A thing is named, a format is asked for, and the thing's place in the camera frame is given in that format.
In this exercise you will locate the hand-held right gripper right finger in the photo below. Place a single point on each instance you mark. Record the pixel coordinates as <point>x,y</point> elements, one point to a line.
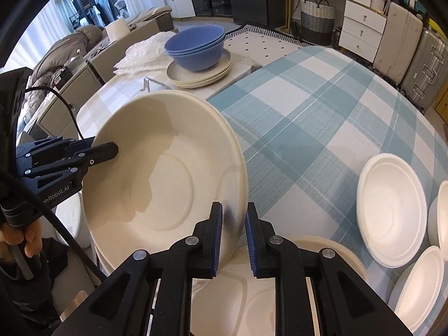
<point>250,243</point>

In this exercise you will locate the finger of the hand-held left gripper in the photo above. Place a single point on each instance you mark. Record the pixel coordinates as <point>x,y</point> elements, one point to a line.
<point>75,175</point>
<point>103,152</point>

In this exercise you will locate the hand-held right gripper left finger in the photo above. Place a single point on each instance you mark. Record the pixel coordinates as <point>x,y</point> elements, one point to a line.
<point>217,241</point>

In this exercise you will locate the cream round plate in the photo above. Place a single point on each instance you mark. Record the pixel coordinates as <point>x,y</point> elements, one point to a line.
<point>157,168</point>
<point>224,58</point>
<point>201,82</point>
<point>231,287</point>
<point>201,86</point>

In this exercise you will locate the ridged white paper bowl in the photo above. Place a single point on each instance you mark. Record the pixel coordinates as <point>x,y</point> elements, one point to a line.
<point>416,294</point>

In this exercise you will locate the person's left hand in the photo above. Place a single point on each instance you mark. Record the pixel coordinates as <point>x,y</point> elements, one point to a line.
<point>33,238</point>

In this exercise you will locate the grey blanket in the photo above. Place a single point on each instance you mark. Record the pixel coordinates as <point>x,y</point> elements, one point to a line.
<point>66,45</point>

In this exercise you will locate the white sheer curtain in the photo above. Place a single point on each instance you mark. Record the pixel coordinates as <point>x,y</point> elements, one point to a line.
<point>45,24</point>

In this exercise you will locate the white plastic wrap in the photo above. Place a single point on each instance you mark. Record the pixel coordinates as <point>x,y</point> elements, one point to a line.
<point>143,54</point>

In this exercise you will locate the white paper roll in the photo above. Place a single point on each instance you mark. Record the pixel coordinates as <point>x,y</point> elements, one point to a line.
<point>117,29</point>

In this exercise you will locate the blue bowl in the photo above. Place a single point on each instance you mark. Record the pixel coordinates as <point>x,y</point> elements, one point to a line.
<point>221,40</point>
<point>197,63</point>
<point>192,38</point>

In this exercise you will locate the teal plaid tablecloth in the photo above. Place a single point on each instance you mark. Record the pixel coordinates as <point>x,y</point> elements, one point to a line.
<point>297,112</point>

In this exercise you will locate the beige sofa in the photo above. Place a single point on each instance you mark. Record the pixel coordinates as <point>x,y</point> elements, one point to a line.
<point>154,21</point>

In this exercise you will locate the deep white paper bowl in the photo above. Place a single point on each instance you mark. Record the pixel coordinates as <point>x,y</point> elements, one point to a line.
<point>388,210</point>

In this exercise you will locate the white dotted rug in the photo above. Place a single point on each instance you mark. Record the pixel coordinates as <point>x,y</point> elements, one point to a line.
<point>266,45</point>

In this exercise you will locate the dark glass fridge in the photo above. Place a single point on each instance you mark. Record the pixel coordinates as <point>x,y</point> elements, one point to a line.
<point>252,0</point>

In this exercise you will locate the black bottle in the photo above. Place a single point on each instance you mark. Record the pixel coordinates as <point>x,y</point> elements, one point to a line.
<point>336,38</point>

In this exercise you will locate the woven grey white basket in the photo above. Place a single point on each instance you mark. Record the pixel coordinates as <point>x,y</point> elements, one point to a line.
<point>315,21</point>

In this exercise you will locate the white drawer desk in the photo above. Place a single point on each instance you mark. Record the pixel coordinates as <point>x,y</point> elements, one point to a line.
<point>360,24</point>

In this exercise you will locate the silver suitcase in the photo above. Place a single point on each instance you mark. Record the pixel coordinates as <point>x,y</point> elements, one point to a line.
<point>427,70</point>

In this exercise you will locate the beige suitcase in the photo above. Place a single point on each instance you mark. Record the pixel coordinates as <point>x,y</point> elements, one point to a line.
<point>395,42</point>

